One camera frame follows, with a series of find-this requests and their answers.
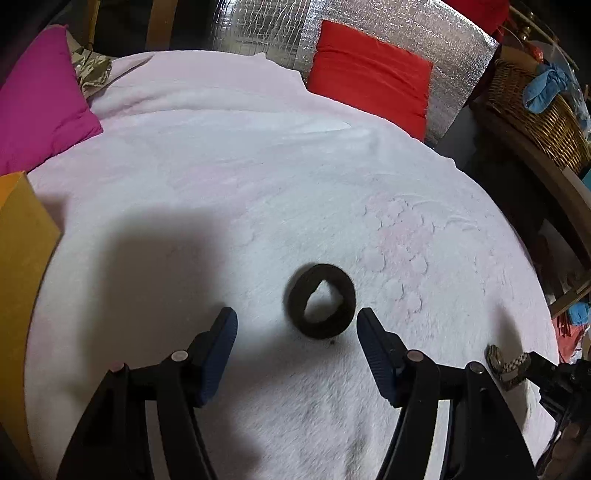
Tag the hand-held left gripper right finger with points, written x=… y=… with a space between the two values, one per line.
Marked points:
x=376 y=357

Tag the silver foil insulation panel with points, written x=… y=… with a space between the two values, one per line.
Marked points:
x=268 y=27

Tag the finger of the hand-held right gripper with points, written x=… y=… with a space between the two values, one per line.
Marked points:
x=551 y=373

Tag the camouflage patterned cloth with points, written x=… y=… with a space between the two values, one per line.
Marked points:
x=92 y=69

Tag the wooden side table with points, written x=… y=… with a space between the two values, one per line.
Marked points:
x=545 y=184

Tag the orange cardboard box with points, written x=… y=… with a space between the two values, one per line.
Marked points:
x=23 y=258

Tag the red cushion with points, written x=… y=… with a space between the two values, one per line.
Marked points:
x=369 y=78

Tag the wicker basket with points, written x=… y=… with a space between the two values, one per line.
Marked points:
x=549 y=124

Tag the wooden cabinet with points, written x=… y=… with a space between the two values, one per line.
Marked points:
x=159 y=23

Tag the magenta pillow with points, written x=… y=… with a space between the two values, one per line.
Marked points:
x=41 y=110

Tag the silver wrist watch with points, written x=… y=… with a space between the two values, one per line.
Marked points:
x=497 y=359

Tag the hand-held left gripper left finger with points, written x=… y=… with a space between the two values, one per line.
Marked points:
x=217 y=355

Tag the blue cloth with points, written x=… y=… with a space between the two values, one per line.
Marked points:
x=547 y=90

